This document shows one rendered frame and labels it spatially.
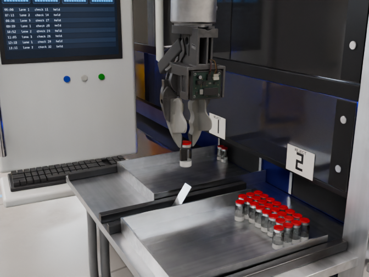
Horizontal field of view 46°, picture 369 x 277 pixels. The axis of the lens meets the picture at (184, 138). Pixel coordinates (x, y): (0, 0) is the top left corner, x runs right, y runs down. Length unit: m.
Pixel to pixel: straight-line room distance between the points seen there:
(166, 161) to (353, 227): 0.64
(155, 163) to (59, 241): 1.54
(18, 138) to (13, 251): 1.28
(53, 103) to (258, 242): 0.91
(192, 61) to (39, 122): 0.94
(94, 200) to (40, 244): 1.67
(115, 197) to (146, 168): 0.21
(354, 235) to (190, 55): 0.48
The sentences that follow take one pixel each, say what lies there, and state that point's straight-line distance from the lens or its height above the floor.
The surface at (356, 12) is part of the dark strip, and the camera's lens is 0.87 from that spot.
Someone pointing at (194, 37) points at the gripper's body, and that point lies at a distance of 0.70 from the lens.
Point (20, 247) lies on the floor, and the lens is 2.80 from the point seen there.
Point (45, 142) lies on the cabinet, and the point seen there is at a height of 0.89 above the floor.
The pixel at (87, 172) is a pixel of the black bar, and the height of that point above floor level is 0.89.
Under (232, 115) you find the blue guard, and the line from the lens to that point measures 1.18.
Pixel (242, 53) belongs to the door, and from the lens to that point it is 1.14.
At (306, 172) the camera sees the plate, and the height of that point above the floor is 1.00.
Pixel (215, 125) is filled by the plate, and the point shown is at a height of 1.02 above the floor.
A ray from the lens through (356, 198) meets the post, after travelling 0.91.
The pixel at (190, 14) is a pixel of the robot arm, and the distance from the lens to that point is 0.71.
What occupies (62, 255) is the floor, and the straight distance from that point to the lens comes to 2.64.
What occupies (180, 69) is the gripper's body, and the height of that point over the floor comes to 1.25.
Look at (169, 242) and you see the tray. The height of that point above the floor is 0.88.
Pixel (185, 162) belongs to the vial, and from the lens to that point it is 0.79.
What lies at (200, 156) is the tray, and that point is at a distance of 1.41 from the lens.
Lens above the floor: 1.35
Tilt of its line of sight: 17 degrees down
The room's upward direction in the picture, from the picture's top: straight up
